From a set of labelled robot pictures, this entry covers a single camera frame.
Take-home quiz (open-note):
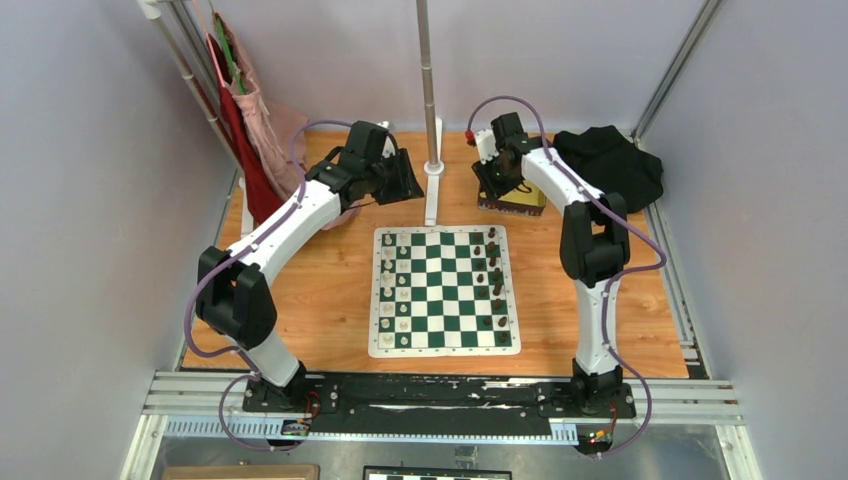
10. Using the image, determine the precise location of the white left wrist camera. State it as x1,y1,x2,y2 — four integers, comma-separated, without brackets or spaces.
377,120,396,158

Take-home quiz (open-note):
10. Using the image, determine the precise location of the red cloth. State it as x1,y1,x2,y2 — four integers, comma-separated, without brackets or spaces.
206,34,284,225

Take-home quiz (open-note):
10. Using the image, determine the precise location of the pink cloth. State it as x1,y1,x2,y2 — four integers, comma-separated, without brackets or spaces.
210,11,352,230

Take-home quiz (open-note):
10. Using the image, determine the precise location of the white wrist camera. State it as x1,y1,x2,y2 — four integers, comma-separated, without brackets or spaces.
473,128,499,164
377,120,396,158

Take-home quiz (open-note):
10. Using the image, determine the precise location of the black cloth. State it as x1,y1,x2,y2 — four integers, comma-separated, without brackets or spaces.
553,125,664,213

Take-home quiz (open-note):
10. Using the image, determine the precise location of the white stand base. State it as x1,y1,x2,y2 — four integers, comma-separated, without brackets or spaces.
424,116,445,226

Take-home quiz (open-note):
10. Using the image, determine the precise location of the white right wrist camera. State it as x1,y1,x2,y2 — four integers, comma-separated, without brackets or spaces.
473,128,499,164

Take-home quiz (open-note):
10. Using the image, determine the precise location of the green white chess board mat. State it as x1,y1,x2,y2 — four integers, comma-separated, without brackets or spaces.
367,225,522,358

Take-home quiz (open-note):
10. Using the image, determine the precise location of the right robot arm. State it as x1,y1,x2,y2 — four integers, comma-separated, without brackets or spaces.
465,113,630,418

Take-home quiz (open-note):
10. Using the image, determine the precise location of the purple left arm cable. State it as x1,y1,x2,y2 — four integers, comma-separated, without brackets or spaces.
183,119,399,453

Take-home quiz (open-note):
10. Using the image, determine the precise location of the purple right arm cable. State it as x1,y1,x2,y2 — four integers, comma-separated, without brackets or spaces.
464,95,668,460

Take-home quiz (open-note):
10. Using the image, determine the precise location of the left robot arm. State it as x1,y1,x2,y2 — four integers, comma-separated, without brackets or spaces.
184,121,424,413

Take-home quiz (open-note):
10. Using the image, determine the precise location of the metal stand pole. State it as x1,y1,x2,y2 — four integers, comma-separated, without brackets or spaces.
415,0,442,175

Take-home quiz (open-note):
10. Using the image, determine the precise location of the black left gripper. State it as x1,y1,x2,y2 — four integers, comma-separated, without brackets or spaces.
363,148,424,207

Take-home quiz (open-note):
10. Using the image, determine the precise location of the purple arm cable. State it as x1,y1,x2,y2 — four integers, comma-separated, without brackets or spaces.
464,95,668,460
183,119,399,453

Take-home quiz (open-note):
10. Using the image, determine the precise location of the decorated gold tin box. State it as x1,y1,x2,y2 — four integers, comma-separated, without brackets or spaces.
477,182,547,217

